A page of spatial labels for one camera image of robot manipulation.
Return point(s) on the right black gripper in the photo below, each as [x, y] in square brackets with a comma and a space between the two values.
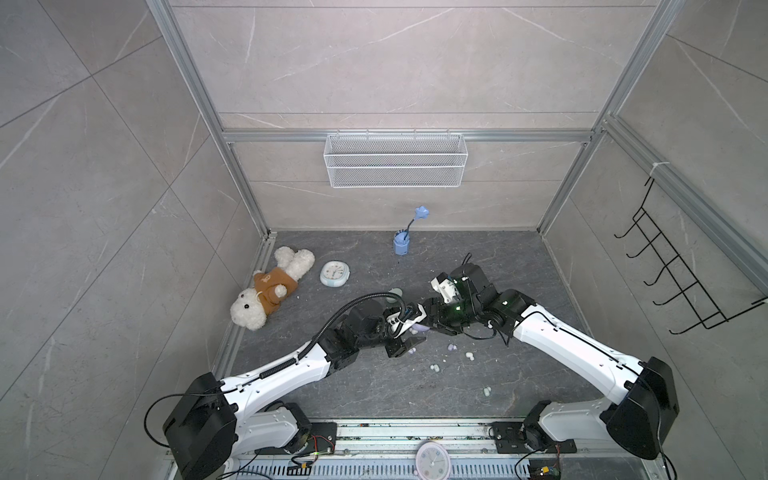
[438, 316]

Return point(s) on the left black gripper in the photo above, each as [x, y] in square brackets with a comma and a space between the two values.
[410, 343]

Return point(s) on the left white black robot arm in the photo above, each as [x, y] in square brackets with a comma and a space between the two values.
[215, 419]

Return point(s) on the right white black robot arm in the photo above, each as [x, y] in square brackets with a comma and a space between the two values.
[639, 402]

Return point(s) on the green earbud charging case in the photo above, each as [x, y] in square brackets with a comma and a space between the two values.
[394, 291]

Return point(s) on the blue cup holder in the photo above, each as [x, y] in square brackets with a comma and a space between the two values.
[401, 242]

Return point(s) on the small round white clock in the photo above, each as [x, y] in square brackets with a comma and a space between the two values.
[334, 274]

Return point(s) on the pink round clock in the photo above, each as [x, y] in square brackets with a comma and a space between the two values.
[432, 462]

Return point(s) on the white plush bear toy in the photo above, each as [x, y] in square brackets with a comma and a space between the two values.
[253, 305]

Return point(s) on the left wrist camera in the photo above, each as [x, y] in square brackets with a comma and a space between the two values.
[395, 324]

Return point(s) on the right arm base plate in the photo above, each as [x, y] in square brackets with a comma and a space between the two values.
[517, 438]

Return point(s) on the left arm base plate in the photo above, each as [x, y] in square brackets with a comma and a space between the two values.
[321, 436]

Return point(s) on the white wire mesh basket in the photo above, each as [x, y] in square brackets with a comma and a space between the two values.
[395, 160]

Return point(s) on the black wire hook rack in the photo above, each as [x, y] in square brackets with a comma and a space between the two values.
[685, 283]

